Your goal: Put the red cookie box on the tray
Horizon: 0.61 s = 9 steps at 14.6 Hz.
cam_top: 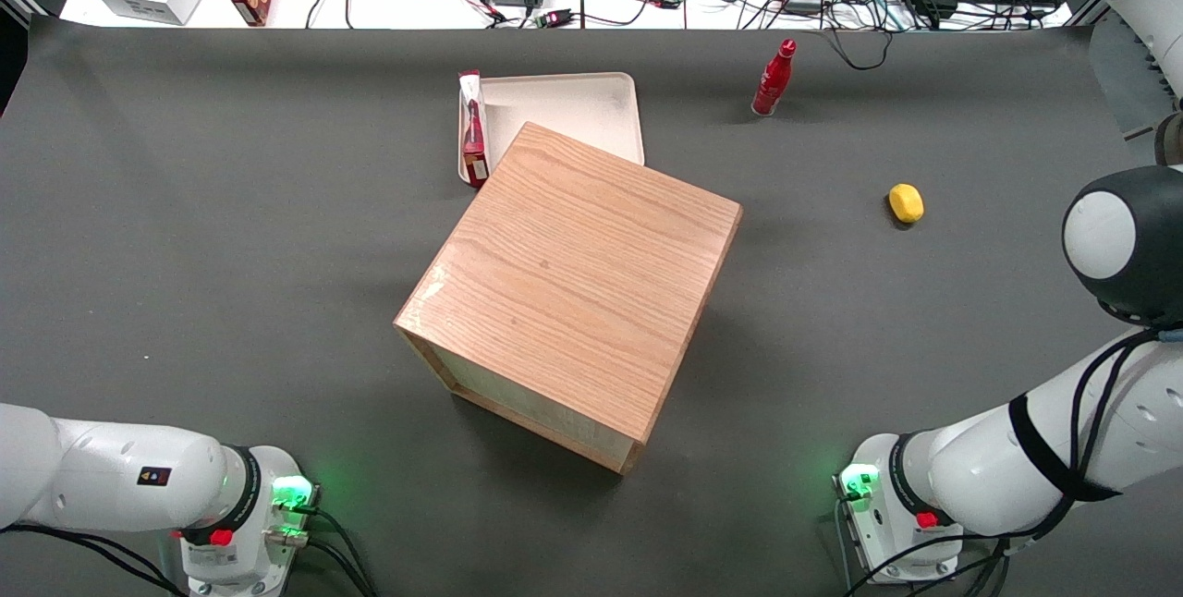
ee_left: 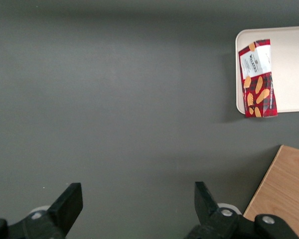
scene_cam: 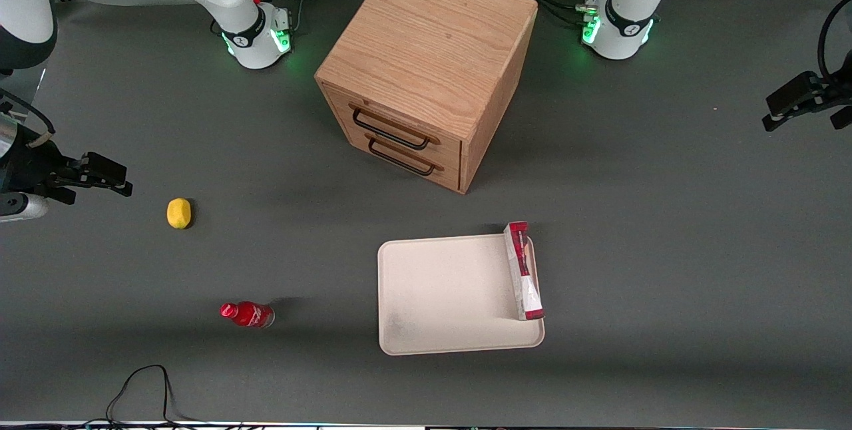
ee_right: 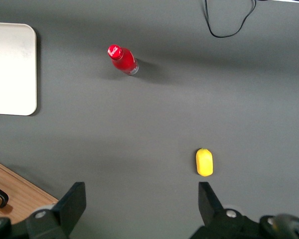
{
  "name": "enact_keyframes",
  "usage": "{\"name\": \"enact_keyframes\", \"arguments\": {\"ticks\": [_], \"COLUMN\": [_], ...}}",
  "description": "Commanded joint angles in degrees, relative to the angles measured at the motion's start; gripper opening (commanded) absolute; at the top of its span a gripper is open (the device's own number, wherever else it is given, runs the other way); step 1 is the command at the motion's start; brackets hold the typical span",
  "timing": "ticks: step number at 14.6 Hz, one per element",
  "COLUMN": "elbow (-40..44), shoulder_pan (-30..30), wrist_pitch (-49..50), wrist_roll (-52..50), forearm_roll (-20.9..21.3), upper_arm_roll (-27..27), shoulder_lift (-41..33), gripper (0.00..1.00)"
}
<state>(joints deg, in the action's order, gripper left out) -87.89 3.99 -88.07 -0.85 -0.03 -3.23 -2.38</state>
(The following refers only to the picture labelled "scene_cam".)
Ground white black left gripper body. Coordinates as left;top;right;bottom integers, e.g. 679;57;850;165
820;57;852;108

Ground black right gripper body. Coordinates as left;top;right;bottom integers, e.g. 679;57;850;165
0;124;81;196

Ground red cookie box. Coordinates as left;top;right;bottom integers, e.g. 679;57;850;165
503;221;546;322

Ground beige plastic tray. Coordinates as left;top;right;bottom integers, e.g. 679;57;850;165
377;233;545;356

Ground yellow lemon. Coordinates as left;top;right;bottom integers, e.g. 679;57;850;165
166;198;192;230

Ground red cola bottle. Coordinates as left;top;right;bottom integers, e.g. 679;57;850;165
220;301;276;329

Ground wooden drawer front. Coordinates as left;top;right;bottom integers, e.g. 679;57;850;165
323;84;463;166
336;114;463;192

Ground wooden drawer cabinet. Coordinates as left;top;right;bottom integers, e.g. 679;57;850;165
314;0;538;194

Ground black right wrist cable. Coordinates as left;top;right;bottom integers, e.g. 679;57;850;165
0;87;55;148

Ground thin black table cable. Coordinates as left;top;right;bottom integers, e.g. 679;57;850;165
106;365;200;427

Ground black left arm base cables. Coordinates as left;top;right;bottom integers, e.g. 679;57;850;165
509;0;600;26

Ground black metal drawer handle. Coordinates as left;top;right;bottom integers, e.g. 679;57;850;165
351;107;432;151
366;137;437;176

